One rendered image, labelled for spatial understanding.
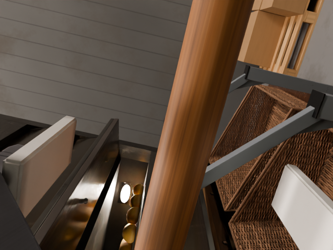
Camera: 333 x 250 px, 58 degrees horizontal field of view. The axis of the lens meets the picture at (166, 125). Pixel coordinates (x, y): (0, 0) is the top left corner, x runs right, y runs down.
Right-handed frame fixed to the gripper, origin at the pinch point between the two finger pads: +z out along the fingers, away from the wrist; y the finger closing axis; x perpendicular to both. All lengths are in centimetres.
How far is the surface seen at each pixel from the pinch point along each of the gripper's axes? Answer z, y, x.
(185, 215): -1.0, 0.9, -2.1
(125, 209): 146, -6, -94
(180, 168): -1.3, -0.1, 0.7
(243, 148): 34.2, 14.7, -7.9
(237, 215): 82, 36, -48
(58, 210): 53, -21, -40
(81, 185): 71, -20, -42
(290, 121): 33.8, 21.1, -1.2
